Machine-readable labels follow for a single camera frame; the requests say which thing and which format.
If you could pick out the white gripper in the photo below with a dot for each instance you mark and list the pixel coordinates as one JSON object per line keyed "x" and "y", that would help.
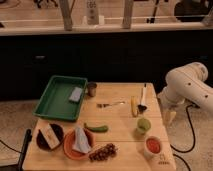
{"x": 168, "y": 100}

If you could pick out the metal fork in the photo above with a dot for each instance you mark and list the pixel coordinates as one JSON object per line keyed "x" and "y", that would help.
{"x": 104, "y": 105}

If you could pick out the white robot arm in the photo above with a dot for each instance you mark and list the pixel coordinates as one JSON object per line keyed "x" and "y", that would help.
{"x": 185, "y": 83}

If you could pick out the green plastic cup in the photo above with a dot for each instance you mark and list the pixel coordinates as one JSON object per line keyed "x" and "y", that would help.
{"x": 143, "y": 125}

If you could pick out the yellow banana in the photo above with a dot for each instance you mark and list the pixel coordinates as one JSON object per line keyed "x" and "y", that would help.
{"x": 134, "y": 107}

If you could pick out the bunch of dark grapes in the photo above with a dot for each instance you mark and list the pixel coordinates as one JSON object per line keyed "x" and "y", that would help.
{"x": 103, "y": 153}

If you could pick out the small brown metal cup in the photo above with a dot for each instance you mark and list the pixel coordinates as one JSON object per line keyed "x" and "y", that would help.
{"x": 91, "y": 86}

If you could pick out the grey folded cloth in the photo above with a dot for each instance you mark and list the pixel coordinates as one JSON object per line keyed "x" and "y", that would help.
{"x": 81, "y": 143}

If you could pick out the blue sponge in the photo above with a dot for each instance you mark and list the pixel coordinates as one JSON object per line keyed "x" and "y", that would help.
{"x": 76, "y": 94}

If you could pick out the orange plate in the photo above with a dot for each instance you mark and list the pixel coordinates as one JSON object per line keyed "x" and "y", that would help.
{"x": 69, "y": 142}

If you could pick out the dark brown bowl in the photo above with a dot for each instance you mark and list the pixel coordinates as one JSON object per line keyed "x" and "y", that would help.
{"x": 41, "y": 142}

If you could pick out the green plastic tray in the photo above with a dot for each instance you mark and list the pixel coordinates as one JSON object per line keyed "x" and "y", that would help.
{"x": 55, "y": 102}

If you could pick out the black stand left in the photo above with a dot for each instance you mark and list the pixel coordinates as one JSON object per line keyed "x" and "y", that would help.
{"x": 27, "y": 140}

